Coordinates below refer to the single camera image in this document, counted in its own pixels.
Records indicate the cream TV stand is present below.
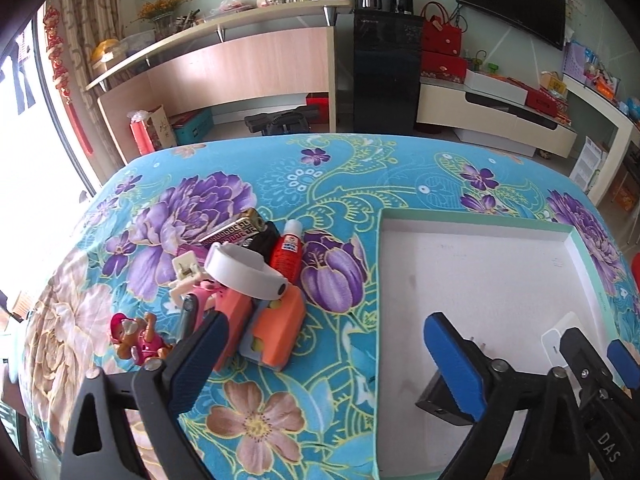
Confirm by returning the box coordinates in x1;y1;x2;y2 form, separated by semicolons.
416;79;577;158

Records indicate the red white glue bottle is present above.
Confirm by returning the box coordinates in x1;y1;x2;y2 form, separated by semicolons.
269;219;303;285

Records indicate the magenta lighter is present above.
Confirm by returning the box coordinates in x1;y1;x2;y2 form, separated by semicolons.
177;244;208;259

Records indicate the red gift bag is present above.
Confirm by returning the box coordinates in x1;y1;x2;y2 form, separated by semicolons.
420;0;468;84

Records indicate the gold black patterned box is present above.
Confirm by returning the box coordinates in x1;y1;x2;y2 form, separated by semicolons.
198;208;266;246

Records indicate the cream hair claw clip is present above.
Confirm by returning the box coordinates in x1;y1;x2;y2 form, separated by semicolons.
169;250;206;309

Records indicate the yellow flower bouquet vase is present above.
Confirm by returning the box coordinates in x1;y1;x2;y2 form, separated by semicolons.
137;0;192;40

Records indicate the white side desk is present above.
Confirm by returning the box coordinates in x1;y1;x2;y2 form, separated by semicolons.
562;74;639;206

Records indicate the yellow lidded container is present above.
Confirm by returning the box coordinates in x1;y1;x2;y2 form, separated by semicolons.
90;39;127;75

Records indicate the floral blue tablecloth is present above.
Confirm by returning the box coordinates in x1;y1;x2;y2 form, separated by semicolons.
20;133;639;479

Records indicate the black water dispenser cabinet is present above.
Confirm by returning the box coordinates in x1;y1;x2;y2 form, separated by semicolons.
352;0;423;134

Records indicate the red hanging knot ornament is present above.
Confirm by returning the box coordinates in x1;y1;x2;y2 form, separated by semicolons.
42;4;94;157

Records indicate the teal storage box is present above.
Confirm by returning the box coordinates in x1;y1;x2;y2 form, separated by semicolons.
169;108;214;145

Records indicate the white tray with teal rim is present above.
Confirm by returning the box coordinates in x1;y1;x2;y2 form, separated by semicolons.
374;209;618;479

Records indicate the wooden curved shelf desk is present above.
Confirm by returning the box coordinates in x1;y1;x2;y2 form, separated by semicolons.
87;0;352;162

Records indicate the red paper bag floor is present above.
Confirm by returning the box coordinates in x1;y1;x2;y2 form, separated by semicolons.
128;105;177;155

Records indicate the white charger adapter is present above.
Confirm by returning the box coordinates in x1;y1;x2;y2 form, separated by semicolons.
540;311;584;368

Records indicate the black bag under desk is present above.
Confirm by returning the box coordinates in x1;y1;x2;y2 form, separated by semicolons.
244;105;320;136

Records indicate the black toy car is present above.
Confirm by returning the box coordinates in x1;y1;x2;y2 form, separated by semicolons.
242;221;280;263

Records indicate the pink smart wristband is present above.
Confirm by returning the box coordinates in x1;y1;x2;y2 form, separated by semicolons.
176;281;226;341

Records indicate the white flat box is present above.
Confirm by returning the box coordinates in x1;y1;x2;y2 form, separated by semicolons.
464;70;527;105

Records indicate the pink dog toy figure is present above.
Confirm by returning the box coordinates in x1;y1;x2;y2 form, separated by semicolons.
110;312;174;366

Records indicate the black small box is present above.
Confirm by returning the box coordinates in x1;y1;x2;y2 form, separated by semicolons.
416;372;474;427

